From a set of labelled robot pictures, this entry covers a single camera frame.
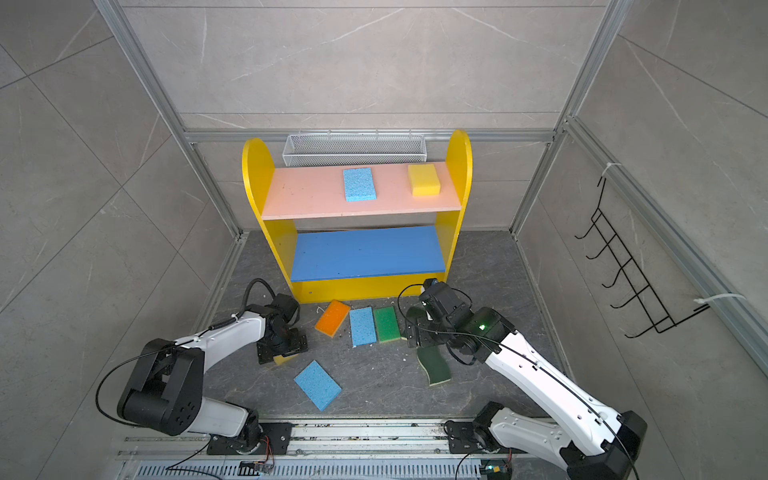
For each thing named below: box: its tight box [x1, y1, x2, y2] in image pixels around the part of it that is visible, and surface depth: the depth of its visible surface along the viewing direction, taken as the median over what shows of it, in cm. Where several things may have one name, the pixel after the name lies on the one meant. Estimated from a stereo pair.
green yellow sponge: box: [373, 306, 401, 343], surface depth 95 cm
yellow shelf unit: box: [242, 130, 473, 304], surface depth 79 cm
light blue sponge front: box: [293, 360, 343, 412], surface depth 83 cm
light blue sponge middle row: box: [349, 306, 377, 347], surface depth 94 cm
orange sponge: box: [314, 299, 351, 338], surface depth 96 cm
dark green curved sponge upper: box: [406, 306, 426, 319], surface depth 97 cm
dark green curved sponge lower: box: [416, 346, 452, 386], surface depth 86 cm
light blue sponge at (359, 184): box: [343, 167, 377, 202], surface depth 75 cm
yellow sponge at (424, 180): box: [408, 164, 441, 197], surface depth 76 cm
